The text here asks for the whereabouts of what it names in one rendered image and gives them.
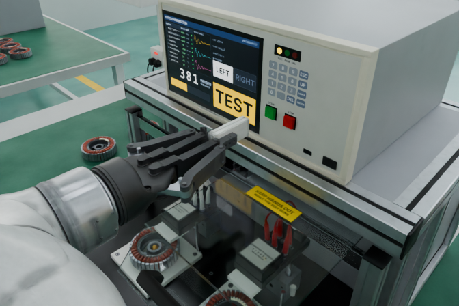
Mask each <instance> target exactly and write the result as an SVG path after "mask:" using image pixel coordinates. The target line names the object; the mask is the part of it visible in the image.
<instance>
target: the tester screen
mask: <svg viewBox="0 0 459 306"><path fill-rule="evenodd" d="M164 18H165V33H166V41H167V56H168V64H169V79H170V87H171V88H173V89H175V90H177V91H179V92H181V93H183V94H185V95H187V96H189V97H191V98H194V99H196V100H198V101H200V102H202V103H204V104H205V105H208V106H209V107H212V108H213V109H216V110H217V111H220V112H222V113H224V114H226V115H228V116H230V117H232V118H234V119H236V118H237V117H236V116H233V115H231V114H229V113H227V112H225V111H223V110H221V109H219V108H217V107H214V97H213V82H215V83H218V84H219V85H222V86H225V87H227V88H230V89H232V90H234V91H236V92H239V93H241V94H244V95H246V96H248V97H250V98H253V99H255V100H256V102H255V125H256V109H257V92H258V59H259V42H256V41H253V40H249V39H246V38H242V37H240V36H235V35H233V34H230V33H226V32H224V31H219V30H217V29H213V28H209V27H206V26H203V25H199V24H196V23H192V22H189V21H187V20H182V19H180V18H176V17H173V16H169V15H166V14H164ZM213 60H215V61H218V62H221V63H222V64H226V65H228V66H231V67H233V68H237V69H239V70H242V71H244V72H248V73H249V74H253V75H255V76H256V90H255V92H252V91H249V90H247V89H245V88H243V87H240V86H237V85H234V84H233V83H230V82H228V81H225V80H223V79H220V78H218V77H216V76H213ZM179 67H181V68H184V69H185V70H188V71H190V72H193V73H195V74H198V75H199V86H197V85H194V84H192V83H190V82H188V81H185V80H184V79H181V78H180V72H179ZM171 77H172V78H174V79H177V80H179V81H181V82H183V83H186V84H187V85H190V86H192V87H194V88H196V89H198V90H201V91H203V92H205V93H207V94H210V102H208V101H206V100H204V99H202V98H200V97H198V96H196V95H194V94H191V93H189V92H187V91H185V90H183V89H181V88H179V87H177V86H175V85H172V84H171ZM249 126H250V127H252V128H255V126H254V125H252V124H249Z"/></svg>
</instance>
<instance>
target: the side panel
mask: <svg viewBox="0 0 459 306"><path fill-rule="evenodd" d="M458 226H459V187H458V188H457V189H456V191H455V192H454V193H453V195H452V196H451V197H450V198H449V200H448V201H447V202H446V204H445V205H444V206H443V207H442V208H441V210H440V211H439V213H438V214H437V215H436V216H435V218H434V219H433V220H432V222H431V224H430V226H429V229H428V232H427V234H426V237H425V240H424V242H423V245H422V247H421V250H420V252H419V255H418V258H417V261H416V263H415V266H414V269H413V271H412V273H411V277H410V279H409V281H408V284H407V287H406V289H405V292H404V295H403V297H402V300H401V302H400V305H399V306H411V304H412V302H413V301H414V300H415V298H416V296H417V295H418V293H419V292H420V290H421V289H422V287H423V286H424V284H425V283H426V281H427V280H428V278H429V277H430V275H431V274H432V272H433V271H434V269H435V268H436V266H437V265H438V263H439V262H440V261H441V259H442V257H443V256H444V255H445V253H446V251H447V250H448V248H449V246H450V244H451V242H452V239H453V237H454V234H455V233H456V230H457V228H458Z"/></svg>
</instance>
